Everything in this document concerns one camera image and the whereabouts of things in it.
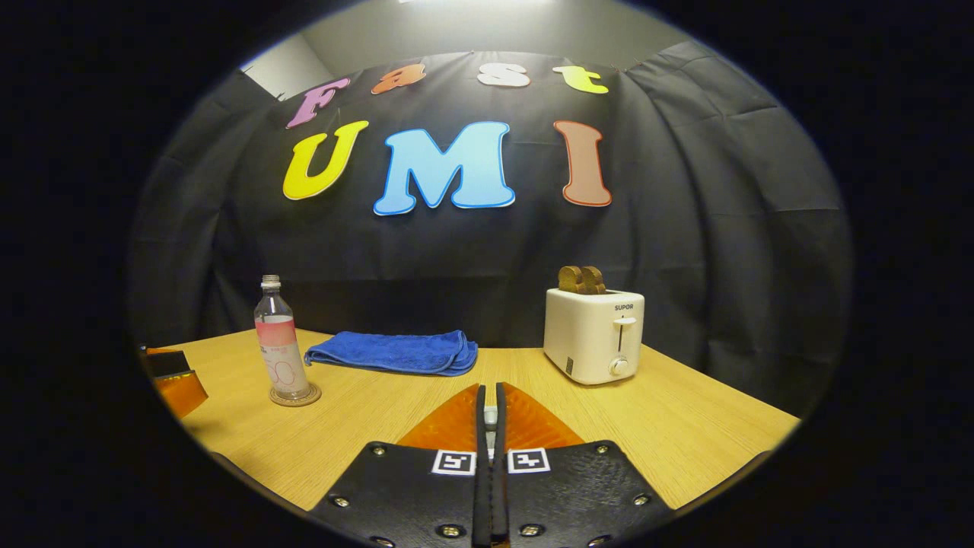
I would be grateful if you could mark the white teacup lid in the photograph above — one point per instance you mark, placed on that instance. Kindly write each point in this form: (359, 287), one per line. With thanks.
(491, 417)

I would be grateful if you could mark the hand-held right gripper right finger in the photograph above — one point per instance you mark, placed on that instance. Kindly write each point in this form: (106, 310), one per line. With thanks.
(501, 487)

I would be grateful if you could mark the brown bread slice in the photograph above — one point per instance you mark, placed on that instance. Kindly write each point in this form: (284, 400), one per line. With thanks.
(593, 280)
(568, 279)

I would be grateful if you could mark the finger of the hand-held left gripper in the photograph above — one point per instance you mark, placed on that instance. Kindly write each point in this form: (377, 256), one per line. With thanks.
(167, 364)
(183, 392)

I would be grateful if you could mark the ceiling light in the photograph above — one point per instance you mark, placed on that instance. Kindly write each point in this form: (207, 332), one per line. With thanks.
(472, 1)

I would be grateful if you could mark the black backdrop cloth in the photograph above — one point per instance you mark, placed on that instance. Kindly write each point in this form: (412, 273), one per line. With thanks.
(685, 228)

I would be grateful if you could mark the round coaster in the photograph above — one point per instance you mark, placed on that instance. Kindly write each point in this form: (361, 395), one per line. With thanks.
(312, 396)

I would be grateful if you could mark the clear water bottle pink label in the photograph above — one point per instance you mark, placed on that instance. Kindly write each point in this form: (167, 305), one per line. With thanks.
(280, 350)

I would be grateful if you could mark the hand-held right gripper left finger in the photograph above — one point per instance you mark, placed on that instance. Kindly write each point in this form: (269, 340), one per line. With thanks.
(481, 487)

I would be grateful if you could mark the white toaster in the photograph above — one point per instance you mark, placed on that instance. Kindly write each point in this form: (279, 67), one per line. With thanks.
(590, 335)

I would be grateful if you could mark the blue folded towel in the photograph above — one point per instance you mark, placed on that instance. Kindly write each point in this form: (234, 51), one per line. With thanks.
(396, 352)

